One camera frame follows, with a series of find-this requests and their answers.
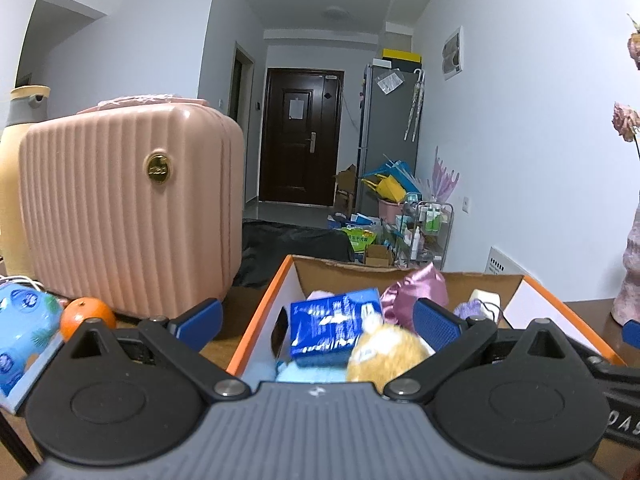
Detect yellow plush toy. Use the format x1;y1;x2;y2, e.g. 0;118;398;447
346;305;436;393

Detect lilac paper decoration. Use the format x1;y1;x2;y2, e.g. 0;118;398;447
431;146;460;203

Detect light blue soft cloth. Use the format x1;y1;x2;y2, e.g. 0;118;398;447
274;357;351;383

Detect wire rack with bottles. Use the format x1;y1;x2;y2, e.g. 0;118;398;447
395;201;454;268

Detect blue and yellow bags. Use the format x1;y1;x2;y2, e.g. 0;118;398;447
361;155;421;202

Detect folded white umbrella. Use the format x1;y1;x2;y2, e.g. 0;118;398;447
404;69;426;142

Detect black floor bag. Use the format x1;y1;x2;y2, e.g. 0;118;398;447
232;219;355;288

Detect small brown cardboard box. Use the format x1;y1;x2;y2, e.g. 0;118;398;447
363;244;395;267

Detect bunch of dried pink roses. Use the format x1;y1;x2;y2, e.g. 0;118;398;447
612;14;640;161

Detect pink ribbed suitcase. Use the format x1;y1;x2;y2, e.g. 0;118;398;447
19;101;246;320

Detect blue printed soft tissue pack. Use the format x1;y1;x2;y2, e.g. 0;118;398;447
0;282;65;413

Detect dark side doorway frame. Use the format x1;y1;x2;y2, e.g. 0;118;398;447
229;42;256;211

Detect pink fabric item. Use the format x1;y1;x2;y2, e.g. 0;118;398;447
77;92;211;113

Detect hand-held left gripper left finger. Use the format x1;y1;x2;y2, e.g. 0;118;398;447
65;297;253;403

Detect orange cardboard box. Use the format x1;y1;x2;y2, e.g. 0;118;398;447
226;255;626;383

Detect dark wooden door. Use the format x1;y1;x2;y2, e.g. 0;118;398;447
259;66;345;207

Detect small blue tissue packet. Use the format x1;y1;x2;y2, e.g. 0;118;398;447
289;287;383;367

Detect pink bucket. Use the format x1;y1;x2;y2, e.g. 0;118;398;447
377;197;405;223

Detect orange fruit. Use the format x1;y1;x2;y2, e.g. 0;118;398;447
60;297;117;343

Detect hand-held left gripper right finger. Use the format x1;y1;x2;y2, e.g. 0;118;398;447
382;297;573;403

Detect pink satin cloth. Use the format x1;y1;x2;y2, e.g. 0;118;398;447
380;263;450;331

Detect white wall panel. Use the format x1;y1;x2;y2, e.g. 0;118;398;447
487;246;536;277

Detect grey refrigerator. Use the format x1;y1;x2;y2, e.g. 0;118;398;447
355;63;425;216

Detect pink textured vase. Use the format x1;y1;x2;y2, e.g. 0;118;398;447
611;220;640;326

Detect open brown cardboard box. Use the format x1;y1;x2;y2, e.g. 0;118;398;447
334;164;358;211

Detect green packet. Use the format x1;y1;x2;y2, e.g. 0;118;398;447
342;227;378;256

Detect yellow and black box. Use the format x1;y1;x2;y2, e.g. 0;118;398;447
382;48;422;68

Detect white cable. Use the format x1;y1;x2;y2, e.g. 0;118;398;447
0;274;46;292

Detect yellow thermos bottle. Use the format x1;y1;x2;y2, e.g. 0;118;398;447
0;85;51;281

